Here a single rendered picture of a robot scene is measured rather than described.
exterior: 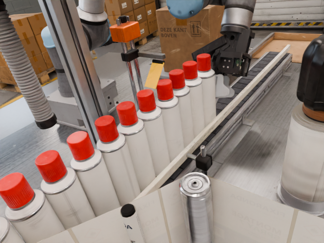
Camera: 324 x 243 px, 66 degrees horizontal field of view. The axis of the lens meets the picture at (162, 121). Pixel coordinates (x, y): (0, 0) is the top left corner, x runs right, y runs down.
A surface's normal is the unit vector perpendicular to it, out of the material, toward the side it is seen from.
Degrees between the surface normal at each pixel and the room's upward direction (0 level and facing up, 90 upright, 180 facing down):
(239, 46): 60
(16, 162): 0
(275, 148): 0
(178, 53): 90
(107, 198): 90
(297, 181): 89
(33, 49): 92
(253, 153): 0
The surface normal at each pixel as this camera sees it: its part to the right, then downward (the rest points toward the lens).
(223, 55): -0.61, 0.03
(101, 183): 0.73, 0.29
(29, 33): 0.87, 0.17
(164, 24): -0.56, 0.52
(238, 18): -0.16, 0.14
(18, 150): -0.14, -0.83
